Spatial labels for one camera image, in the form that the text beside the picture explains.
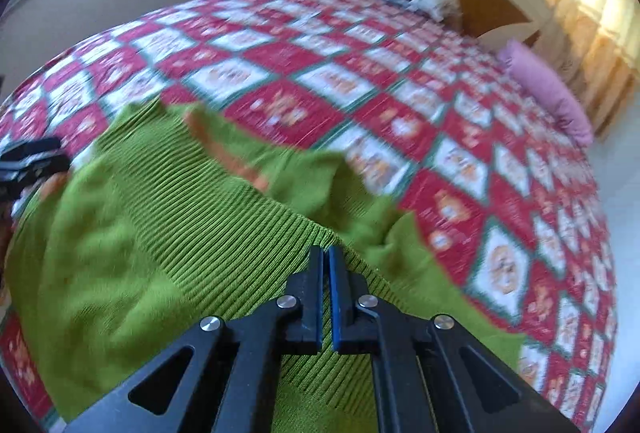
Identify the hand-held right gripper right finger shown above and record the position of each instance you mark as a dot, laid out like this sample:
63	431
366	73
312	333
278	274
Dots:
337	303

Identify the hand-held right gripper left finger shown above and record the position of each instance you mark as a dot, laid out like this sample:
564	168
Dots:
310	303

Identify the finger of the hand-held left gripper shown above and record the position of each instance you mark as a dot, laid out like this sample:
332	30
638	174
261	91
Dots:
35	170
30	149

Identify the green orange striped knit sweater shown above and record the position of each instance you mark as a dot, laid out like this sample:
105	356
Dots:
150	238

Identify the bed with red patchwork quilt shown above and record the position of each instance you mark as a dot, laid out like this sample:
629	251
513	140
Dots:
400	113

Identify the pink pillow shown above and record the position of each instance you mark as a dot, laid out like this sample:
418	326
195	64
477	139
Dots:
547	88

